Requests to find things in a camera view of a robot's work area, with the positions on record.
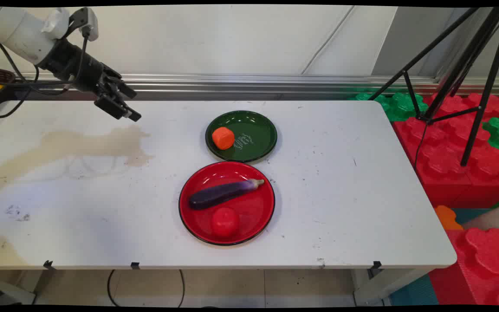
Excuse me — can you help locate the black floor cable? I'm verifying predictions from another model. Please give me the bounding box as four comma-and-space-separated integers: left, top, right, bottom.
107, 269, 185, 308

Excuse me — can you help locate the large red foam block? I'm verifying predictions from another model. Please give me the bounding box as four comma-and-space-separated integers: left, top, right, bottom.
393, 92, 499, 209

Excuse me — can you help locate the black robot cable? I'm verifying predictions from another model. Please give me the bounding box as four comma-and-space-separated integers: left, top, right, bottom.
0, 26, 91, 119

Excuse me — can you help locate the purple toy eggplant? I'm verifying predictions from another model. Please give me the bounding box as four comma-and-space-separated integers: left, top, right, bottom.
188, 179, 266, 211

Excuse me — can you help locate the orange foam piece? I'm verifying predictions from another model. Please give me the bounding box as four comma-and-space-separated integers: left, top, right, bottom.
434, 205, 465, 231

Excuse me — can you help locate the white table leg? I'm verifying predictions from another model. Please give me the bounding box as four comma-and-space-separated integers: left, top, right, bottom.
353, 268, 433, 306

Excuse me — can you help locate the dark green plate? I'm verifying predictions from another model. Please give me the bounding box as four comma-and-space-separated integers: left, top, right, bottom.
205, 110, 278, 163

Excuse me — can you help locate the red foam block with flower studs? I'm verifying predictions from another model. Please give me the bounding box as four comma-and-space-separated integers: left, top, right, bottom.
427, 227, 499, 306

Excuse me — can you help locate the orange toy fruit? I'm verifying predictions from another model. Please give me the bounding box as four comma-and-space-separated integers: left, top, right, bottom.
212, 127, 235, 150

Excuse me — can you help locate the red toy tomato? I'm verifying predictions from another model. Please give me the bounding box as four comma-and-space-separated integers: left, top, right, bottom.
211, 207, 240, 237

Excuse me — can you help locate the black tripod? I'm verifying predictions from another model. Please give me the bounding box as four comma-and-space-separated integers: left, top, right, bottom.
367, 6, 499, 167

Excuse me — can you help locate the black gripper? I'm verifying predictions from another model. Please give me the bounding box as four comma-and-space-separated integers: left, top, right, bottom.
36, 38, 142, 122

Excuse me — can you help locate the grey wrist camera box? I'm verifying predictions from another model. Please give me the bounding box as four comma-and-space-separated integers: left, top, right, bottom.
69, 7, 99, 42

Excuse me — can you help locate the red plate with black rim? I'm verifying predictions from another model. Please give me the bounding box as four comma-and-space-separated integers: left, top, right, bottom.
178, 161, 275, 246

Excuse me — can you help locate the aluminium wall rail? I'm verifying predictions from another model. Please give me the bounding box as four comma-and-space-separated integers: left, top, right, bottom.
16, 73, 499, 96

